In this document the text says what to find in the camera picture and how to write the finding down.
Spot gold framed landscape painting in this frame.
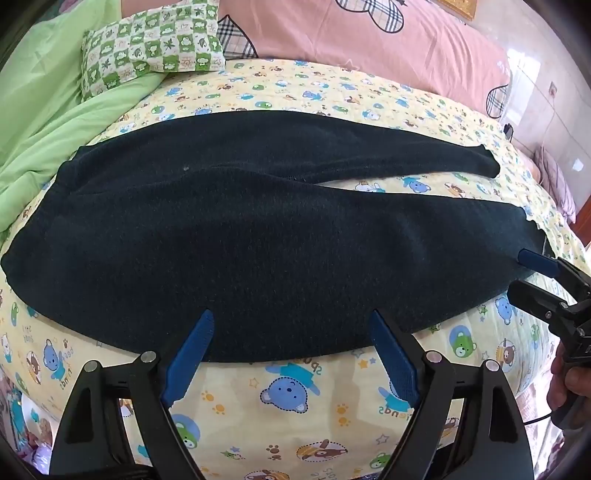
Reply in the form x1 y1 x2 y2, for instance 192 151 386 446
434 0 476 21

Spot person's right hand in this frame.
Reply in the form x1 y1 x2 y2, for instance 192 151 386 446
547 344 591 416

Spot pink duvet with plaid print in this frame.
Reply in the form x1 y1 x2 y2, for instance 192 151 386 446
117 0 513 121

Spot pink striped cloth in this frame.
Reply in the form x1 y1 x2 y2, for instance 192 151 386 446
531 147 578 223

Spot yellow bear print bed sheet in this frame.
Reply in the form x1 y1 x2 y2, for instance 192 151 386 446
0 58 591 480

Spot dark pants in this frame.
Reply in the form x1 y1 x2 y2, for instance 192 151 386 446
0 111 561 365

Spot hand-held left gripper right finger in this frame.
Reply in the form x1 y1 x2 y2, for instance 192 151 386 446
369 309 539 480

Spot light green blanket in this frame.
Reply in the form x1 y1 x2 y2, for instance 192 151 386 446
0 16 163 241

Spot green checkered pillow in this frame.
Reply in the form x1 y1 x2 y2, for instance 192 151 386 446
81 0 227 103

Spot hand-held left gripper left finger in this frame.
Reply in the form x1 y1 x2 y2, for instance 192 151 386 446
50 309 215 480

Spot purple printed cloth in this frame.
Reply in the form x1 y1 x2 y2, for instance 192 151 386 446
0 369 63 476

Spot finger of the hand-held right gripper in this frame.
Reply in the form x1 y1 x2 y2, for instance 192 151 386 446
518 248 591 298
507 279 578 324

